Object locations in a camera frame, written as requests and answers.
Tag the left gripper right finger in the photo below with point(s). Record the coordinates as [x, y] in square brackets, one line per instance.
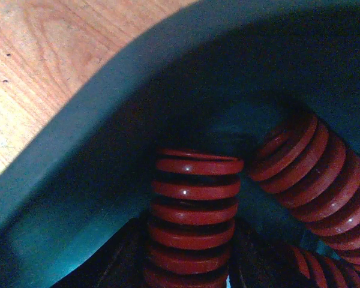
[250, 265]

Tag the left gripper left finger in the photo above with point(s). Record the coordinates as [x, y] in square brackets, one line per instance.
[117, 263]

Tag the red spring three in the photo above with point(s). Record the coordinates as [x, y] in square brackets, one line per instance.
[324, 271]

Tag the red spring one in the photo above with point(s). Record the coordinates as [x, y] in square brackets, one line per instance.
[192, 219]

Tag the red spring two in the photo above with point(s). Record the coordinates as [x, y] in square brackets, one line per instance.
[312, 173]

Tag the dark green plastic tray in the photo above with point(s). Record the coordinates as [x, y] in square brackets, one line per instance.
[216, 76]

